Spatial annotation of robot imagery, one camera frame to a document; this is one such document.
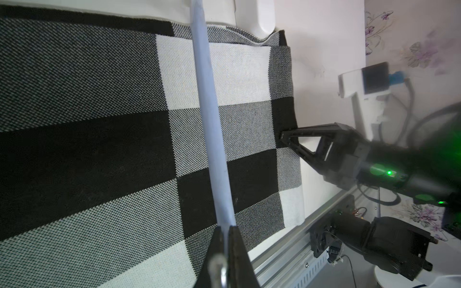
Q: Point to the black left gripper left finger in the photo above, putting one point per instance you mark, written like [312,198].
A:
[212,272]

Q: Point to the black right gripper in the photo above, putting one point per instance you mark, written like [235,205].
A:
[334,150]

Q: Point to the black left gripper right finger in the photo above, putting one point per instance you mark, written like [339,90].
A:
[241,273]

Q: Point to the light blue plastic hanger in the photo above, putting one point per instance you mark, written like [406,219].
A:
[208,105]

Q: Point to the black white checkered scarf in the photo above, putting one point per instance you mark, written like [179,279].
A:
[104,173]

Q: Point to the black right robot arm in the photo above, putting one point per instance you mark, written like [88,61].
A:
[429,174]

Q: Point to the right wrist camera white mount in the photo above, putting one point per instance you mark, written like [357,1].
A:
[369,90]

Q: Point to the aluminium mounting rail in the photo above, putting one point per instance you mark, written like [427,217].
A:
[290,263]

